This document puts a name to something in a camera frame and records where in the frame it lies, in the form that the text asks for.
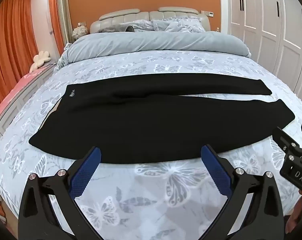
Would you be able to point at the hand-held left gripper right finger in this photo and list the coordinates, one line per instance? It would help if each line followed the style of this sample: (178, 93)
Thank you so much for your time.
(215, 170)

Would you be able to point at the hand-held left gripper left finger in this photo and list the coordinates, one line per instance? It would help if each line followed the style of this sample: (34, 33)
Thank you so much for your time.
(87, 170)

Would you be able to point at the black pants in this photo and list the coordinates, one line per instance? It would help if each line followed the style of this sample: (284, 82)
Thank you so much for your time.
(151, 120)

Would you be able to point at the person's right hand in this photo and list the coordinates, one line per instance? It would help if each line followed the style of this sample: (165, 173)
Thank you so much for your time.
(296, 212)

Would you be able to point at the bed with butterfly sheet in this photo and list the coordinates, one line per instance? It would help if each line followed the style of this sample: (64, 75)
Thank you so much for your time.
(131, 200)

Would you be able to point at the pink bench cushion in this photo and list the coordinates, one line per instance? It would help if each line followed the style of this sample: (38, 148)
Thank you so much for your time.
(18, 85)

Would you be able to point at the white flower cushion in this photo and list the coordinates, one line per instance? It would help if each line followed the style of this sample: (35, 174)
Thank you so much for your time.
(40, 58)

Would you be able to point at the white bedside ornament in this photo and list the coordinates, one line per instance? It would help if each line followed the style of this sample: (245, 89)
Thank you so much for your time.
(80, 31)

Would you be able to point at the grey duvet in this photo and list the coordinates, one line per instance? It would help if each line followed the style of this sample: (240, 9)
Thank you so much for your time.
(151, 41)

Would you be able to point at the orange curtain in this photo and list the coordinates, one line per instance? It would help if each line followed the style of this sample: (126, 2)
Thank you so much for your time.
(9, 45)

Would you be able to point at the grey butterfly pillow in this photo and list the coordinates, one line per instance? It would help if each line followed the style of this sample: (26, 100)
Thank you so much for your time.
(176, 24)

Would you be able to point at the beige padded headboard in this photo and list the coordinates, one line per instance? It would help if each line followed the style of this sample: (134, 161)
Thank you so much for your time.
(146, 16)

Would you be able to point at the white wall switch panel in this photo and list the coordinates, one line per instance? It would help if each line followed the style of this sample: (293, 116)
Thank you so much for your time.
(210, 13)

